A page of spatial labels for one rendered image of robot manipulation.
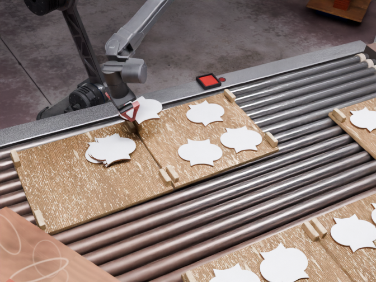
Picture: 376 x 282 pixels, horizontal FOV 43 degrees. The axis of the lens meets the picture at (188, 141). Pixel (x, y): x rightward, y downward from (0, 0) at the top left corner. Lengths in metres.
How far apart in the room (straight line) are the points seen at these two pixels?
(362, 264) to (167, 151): 0.69
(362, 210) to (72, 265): 0.89
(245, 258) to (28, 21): 3.26
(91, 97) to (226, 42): 1.65
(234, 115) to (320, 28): 2.80
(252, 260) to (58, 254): 0.52
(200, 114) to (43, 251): 0.79
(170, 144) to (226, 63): 2.19
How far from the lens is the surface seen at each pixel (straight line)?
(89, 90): 2.71
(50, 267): 1.21
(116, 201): 1.45
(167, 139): 1.64
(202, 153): 1.59
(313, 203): 1.56
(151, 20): 1.49
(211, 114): 1.74
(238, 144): 1.64
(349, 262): 1.44
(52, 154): 1.60
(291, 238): 1.43
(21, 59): 3.78
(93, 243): 1.38
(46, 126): 1.74
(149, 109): 1.57
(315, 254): 1.42
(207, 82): 1.92
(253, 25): 4.32
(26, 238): 1.27
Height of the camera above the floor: 2.05
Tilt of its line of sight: 43 degrees down
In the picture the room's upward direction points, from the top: 6 degrees clockwise
